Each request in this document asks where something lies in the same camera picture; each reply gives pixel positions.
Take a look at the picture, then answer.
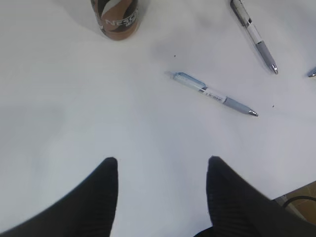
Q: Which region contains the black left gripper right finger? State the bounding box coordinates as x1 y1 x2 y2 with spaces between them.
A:
197 156 316 237

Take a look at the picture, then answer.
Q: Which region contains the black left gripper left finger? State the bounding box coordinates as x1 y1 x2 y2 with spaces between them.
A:
1 158 119 237

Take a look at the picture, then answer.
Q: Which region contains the Nescafe coffee bottle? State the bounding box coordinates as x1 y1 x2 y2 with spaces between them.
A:
91 0 139 40

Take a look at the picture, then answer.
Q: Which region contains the blue grey ballpoint pen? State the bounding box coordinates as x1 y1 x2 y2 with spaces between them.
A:
165 72 259 117

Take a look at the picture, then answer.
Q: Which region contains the cream ballpoint pen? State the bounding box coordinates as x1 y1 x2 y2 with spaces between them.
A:
307 67 316 78

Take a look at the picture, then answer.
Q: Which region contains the black floor cable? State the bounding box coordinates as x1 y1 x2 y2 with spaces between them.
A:
282 195 316 208

